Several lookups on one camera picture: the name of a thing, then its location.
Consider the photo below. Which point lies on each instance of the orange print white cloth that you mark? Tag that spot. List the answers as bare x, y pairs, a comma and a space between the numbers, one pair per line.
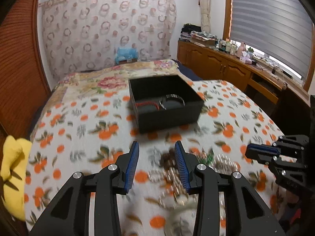
89, 134

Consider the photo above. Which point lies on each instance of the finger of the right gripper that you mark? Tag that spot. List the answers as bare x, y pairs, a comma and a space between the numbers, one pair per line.
263, 154
292, 143

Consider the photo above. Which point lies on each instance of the wooden sideboard cabinet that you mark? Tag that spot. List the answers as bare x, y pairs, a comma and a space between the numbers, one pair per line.
270, 92

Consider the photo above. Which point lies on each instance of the bottles on sideboard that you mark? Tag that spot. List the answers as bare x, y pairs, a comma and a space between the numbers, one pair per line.
227, 47

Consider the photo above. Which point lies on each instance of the pink figurine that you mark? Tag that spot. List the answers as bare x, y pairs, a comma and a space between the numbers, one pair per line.
240, 50

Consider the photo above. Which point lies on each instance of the dark blue bed sheet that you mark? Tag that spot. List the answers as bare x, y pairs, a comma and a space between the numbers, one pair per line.
187, 72

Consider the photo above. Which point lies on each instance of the black square jewelry box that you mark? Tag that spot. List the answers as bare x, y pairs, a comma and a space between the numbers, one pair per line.
145, 94

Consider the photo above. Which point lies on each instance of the grey window blind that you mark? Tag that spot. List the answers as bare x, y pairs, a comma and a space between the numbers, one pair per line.
280, 28

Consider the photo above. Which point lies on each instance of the blue plush toy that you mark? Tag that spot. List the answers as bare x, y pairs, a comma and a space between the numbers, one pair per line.
126, 53

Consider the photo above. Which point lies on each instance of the brown louvered wardrobe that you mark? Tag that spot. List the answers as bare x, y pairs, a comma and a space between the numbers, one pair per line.
24, 87

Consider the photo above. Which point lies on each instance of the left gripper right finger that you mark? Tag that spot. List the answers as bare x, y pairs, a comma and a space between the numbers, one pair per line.
246, 212

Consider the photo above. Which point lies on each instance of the beige side curtain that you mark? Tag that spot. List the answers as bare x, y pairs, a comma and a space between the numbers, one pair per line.
205, 8

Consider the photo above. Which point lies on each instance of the green jade bangle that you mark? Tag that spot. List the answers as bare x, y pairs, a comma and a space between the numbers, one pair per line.
181, 220

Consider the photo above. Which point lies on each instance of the stack of folded clothes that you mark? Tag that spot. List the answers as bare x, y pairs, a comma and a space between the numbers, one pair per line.
193, 34

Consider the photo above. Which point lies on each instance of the pink tissue box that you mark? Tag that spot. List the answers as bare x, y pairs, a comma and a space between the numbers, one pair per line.
246, 57

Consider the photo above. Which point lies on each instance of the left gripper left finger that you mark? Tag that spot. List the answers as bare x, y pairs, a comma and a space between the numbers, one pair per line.
68, 212

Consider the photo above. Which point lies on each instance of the pink circle pattern curtain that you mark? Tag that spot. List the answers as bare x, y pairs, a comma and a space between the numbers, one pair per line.
82, 35

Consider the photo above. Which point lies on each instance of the green gem jewelry piece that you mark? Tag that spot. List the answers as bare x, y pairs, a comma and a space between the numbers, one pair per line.
203, 157

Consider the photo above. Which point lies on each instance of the yellow plush toy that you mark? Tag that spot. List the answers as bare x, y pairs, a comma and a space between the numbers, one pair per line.
13, 175

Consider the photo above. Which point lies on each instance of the floral bed quilt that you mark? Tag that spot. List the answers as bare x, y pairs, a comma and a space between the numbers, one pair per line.
76, 86

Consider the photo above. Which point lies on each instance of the small cardboard box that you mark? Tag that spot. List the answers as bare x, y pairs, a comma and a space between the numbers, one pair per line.
127, 61

